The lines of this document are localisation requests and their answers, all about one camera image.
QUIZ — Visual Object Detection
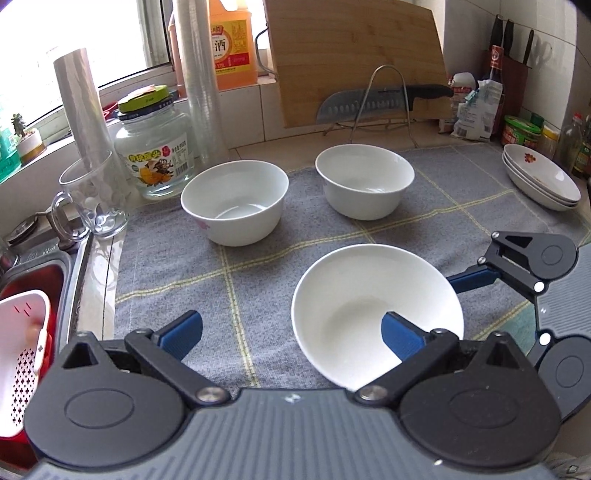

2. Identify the orange cooking wine jug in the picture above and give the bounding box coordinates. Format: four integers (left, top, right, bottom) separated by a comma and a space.
208, 0, 258, 91

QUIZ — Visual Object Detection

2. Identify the white ceramic bowl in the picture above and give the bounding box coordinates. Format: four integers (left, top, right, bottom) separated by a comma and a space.
180, 160, 290, 247
315, 144, 416, 221
291, 244, 464, 390

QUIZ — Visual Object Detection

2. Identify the spice jar with yellow cap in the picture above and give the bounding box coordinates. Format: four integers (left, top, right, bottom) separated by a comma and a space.
539, 123, 561, 161

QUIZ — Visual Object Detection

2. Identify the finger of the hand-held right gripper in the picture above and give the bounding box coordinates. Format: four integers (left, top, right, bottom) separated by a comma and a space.
526, 330, 555, 370
446, 232, 546, 302

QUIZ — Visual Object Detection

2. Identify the grey and teal checked mat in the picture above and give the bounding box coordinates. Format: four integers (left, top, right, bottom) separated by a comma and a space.
113, 145, 591, 388

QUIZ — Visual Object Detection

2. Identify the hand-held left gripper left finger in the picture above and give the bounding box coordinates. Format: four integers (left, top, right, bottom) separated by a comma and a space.
54, 310, 230, 408

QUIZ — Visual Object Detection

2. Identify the dark red knife block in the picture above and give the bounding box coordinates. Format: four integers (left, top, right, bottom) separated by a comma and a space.
485, 48, 529, 118

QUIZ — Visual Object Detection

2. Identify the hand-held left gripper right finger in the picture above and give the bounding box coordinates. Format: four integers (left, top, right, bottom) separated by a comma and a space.
355, 311, 534, 408

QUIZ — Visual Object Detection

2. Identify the small potted plant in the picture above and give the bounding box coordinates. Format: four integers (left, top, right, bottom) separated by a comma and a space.
10, 112, 47, 163

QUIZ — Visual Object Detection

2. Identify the bamboo cutting board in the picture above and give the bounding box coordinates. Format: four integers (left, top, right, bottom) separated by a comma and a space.
263, 0, 454, 129

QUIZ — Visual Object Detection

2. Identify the clear glass mug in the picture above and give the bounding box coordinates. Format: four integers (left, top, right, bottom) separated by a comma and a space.
50, 149, 131, 244

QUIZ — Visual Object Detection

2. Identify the metal wire rack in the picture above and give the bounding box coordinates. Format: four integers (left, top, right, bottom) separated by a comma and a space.
323, 65, 419, 148

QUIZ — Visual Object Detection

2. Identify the thin plastic wrap roll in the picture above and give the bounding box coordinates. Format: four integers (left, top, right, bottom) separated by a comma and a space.
53, 48, 116, 185

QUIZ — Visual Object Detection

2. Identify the glass bottle with red cap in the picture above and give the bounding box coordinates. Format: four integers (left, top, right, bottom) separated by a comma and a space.
558, 113, 584, 171

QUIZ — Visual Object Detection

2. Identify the dark soy sauce bottle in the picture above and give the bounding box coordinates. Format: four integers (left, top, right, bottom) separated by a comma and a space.
481, 44, 507, 100

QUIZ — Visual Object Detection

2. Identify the white printed plastic bag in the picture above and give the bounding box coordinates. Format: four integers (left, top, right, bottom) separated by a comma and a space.
455, 79, 505, 142

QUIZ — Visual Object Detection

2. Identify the black handled kitchen knife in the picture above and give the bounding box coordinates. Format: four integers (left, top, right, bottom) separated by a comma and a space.
316, 84, 455, 124

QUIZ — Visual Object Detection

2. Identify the glass jar with green lid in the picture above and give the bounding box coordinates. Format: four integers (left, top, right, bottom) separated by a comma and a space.
114, 85, 195, 200

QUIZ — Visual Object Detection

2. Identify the thick clear plastic roll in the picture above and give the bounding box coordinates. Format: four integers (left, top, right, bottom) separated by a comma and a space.
177, 0, 230, 163

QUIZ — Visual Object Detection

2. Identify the orange and white paper bag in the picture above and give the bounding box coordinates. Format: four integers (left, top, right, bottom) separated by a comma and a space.
438, 71, 478, 136

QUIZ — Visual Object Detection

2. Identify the plastic strainer basket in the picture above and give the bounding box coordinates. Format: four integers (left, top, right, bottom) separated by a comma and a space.
0, 291, 52, 438

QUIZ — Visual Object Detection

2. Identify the steel sink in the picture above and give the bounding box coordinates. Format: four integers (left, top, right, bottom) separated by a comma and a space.
0, 233, 93, 462

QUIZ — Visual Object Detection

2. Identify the sauce jar with green lid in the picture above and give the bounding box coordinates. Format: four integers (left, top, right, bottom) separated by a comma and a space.
502, 115, 542, 149

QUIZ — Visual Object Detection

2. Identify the green dish soap bottle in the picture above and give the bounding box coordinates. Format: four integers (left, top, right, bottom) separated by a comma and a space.
0, 127, 21, 184

